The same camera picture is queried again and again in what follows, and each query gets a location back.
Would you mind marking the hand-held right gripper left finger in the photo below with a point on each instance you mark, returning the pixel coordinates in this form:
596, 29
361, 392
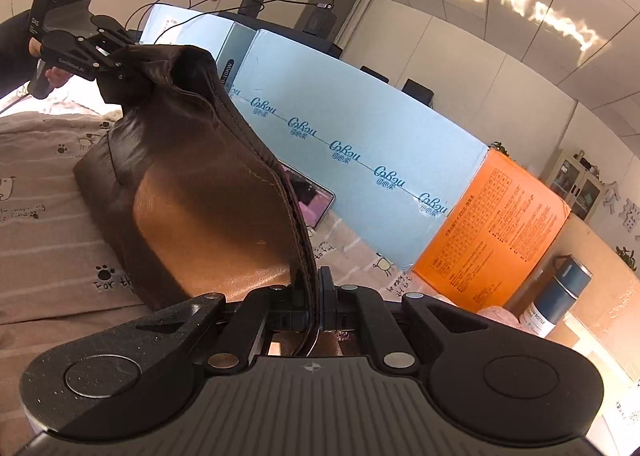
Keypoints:
280, 318

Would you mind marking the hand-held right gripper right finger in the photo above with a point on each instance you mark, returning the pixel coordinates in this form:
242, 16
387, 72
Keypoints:
327, 296

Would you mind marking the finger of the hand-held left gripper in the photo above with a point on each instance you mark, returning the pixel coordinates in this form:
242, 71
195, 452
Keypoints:
122, 67
116, 33

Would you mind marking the brown leather jacket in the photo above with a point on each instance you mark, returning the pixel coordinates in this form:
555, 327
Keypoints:
200, 186

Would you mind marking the person's left hand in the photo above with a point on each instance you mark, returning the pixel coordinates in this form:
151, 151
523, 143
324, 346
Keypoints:
56, 76

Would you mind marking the light blue cardboard box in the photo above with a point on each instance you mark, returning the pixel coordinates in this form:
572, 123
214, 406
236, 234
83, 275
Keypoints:
190, 26
350, 111

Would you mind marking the smartphone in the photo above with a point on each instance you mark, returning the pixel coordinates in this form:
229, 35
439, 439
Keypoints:
315, 201

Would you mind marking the black power adapter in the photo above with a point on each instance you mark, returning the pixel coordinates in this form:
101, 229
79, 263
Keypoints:
251, 6

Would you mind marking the pink knit sweater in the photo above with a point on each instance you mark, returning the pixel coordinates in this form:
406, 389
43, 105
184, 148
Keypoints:
497, 315

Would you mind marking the orange cardboard box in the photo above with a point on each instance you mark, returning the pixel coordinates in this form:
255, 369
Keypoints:
500, 226

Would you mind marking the striped printed bedsheet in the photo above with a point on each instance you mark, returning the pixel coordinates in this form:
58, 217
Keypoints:
40, 236

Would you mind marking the green plant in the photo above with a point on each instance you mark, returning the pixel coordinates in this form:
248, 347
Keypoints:
500, 148
629, 258

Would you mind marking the dark blue vacuum bottle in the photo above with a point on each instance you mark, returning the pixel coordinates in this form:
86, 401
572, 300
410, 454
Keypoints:
555, 296

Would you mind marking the grey glass-door cabinet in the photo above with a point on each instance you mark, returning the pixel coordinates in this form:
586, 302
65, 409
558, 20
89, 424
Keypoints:
575, 186

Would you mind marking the brown cardboard box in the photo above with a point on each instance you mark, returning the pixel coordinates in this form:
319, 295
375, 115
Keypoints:
610, 316

